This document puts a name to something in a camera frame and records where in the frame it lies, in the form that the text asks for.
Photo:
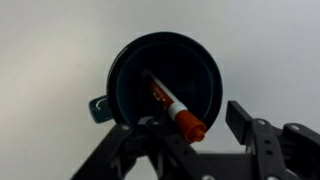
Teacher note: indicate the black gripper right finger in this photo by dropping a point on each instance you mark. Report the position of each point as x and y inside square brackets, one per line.
[240, 121]

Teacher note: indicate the white marker with orange cap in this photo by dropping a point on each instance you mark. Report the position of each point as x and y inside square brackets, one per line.
[188, 125]

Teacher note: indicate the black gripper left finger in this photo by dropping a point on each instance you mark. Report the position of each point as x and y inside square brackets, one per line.
[146, 146]

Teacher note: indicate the dark teal mug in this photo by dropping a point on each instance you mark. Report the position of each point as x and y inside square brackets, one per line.
[186, 63]

